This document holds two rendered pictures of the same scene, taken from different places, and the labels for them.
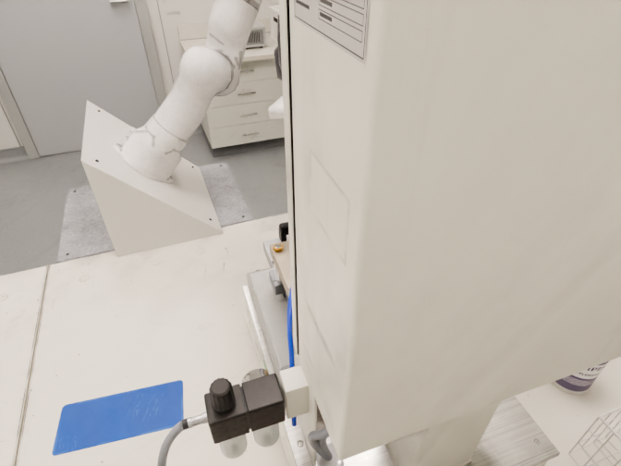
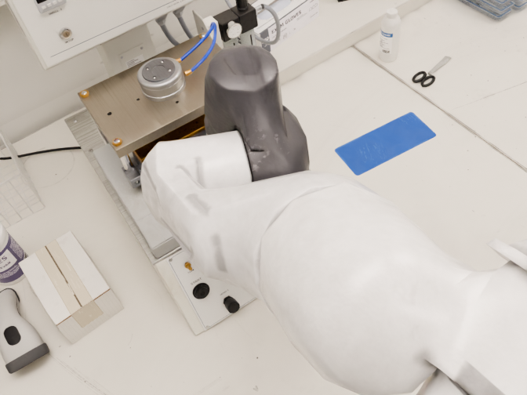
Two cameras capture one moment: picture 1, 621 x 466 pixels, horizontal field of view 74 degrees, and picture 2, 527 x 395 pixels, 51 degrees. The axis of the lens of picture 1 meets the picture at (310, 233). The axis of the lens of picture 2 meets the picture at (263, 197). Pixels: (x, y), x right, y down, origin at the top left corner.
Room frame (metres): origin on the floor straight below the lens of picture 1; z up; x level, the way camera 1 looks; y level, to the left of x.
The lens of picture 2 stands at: (1.25, -0.03, 1.76)
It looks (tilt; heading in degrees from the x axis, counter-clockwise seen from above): 53 degrees down; 175
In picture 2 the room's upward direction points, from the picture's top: 10 degrees counter-clockwise
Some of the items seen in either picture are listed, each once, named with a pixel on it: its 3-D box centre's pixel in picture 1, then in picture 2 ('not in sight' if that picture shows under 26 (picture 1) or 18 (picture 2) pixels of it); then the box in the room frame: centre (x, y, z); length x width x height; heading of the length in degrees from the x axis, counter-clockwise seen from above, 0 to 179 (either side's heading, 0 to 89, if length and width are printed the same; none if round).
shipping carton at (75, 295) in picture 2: not in sight; (71, 285); (0.61, -0.39, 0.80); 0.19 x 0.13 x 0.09; 21
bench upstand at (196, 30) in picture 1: (262, 25); not in sight; (3.56, 0.38, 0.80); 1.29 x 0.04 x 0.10; 111
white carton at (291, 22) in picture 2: not in sight; (275, 16); (-0.06, 0.22, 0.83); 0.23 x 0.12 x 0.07; 121
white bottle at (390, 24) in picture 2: not in sight; (390, 34); (0.12, 0.48, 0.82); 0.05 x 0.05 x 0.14
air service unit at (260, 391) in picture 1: (248, 410); (237, 30); (0.26, 0.07, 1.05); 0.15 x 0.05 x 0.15; 109
